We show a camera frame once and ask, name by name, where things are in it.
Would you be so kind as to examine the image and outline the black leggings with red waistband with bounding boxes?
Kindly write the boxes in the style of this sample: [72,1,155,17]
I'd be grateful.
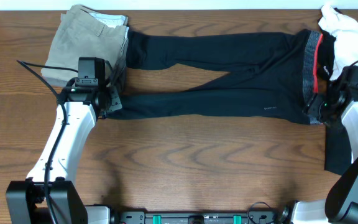
[109,30,323,125]

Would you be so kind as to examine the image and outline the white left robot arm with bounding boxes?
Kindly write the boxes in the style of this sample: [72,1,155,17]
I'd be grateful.
[6,87,122,223]

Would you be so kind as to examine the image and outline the black garment under right arm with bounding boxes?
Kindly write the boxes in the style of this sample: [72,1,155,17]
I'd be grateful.
[317,30,351,175]

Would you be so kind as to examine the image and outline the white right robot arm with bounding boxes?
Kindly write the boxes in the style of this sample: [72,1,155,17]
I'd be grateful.
[289,91,358,224]

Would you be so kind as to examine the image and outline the folded grey trousers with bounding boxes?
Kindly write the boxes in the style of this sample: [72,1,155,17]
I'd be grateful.
[41,26,128,93]

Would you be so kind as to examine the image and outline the white crumpled cloth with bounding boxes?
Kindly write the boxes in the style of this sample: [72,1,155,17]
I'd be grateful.
[318,4,358,81]

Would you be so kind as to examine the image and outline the folded khaki trousers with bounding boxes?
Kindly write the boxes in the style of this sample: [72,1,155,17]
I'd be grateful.
[42,4,129,86]

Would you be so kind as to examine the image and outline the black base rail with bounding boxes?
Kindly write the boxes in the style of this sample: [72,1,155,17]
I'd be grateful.
[109,209,290,224]

